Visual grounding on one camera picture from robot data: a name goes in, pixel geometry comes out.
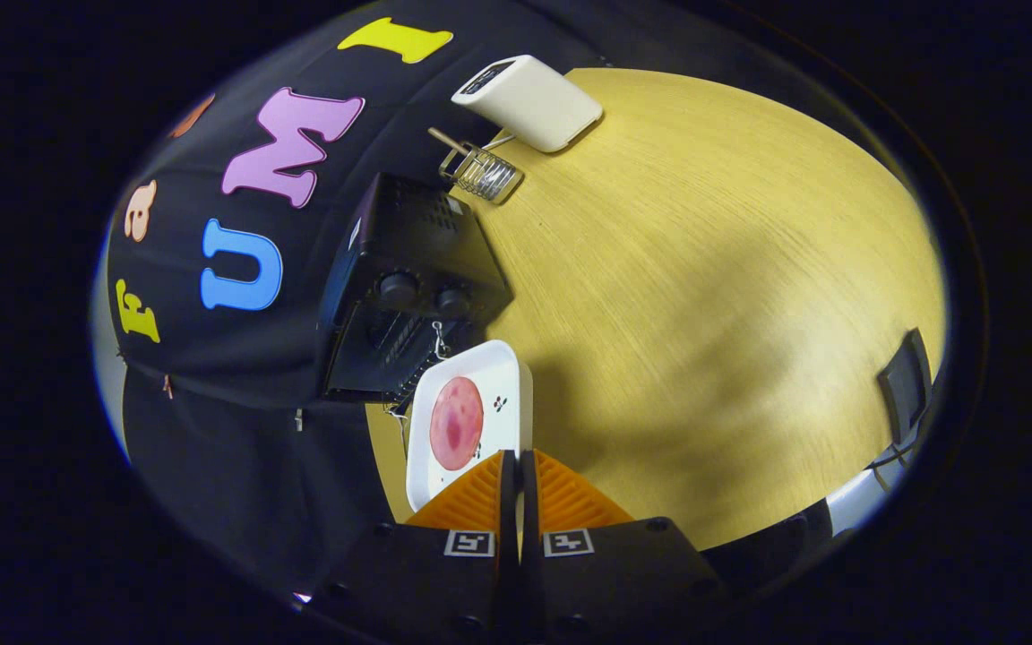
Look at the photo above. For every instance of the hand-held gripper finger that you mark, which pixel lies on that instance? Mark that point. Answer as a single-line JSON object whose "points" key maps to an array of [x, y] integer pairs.
{"points": [[529, 502], [508, 502]]}

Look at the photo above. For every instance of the pink ham slice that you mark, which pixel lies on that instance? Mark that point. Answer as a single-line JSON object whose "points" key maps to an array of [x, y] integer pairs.
{"points": [[456, 423]]}

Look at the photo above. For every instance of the white square plate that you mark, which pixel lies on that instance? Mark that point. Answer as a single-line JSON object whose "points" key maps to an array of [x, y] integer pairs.
{"points": [[503, 376]]}

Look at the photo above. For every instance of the black toaster oven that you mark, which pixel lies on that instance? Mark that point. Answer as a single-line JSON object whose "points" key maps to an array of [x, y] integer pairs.
{"points": [[417, 242]]}

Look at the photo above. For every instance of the wooden stick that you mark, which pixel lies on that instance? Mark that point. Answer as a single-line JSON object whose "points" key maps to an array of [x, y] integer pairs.
{"points": [[446, 139]]}

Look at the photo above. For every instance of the white box appliance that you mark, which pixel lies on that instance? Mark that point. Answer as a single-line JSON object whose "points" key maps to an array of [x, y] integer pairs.
{"points": [[534, 103]]}

